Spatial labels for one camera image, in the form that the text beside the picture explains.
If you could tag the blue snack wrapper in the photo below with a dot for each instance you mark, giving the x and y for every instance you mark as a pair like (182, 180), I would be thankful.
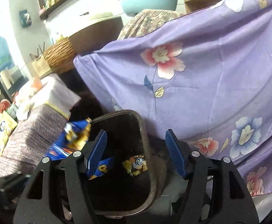
(75, 139)

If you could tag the red paper cup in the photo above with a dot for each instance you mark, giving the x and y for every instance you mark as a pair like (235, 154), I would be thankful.
(4, 105)

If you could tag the purple floral cloth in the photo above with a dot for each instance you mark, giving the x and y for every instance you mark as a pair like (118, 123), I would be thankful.
(208, 77)

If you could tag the striped purple tablecloth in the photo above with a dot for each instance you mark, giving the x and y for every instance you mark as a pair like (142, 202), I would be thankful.
(32, 137)

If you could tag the woven pattern basin sink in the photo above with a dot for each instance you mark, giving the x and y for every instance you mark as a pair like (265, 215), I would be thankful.
(60, 56)

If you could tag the orange white drink bottle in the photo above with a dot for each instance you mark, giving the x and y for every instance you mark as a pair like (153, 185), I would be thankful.
(36, 84)

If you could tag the beige chopstick holder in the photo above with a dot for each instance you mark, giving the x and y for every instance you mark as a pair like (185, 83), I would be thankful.
(41, 66)

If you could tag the brown white rice cooker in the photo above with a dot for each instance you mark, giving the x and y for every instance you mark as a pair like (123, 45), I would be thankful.
(96, 34)

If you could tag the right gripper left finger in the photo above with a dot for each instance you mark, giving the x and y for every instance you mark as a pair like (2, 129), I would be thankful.
(40, 201)

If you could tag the paisley cloth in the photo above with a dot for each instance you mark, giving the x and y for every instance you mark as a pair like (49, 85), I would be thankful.
(147, 21)

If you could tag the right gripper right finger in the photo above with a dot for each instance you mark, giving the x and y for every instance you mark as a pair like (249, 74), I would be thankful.
(216, 192)

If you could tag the green wall pouch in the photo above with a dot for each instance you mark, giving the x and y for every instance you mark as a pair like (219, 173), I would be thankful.
(25, 19)

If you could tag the white tissue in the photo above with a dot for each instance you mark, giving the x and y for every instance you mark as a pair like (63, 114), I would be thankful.
(24, 102)

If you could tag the yellow snack wrapper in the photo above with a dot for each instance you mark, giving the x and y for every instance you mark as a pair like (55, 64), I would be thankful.
(7, 125)

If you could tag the water dispenser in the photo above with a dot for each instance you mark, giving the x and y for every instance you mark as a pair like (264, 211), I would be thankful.
(11, 81)

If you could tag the black trash bin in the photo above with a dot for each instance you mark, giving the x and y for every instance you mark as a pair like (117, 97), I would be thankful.
(117, 193)

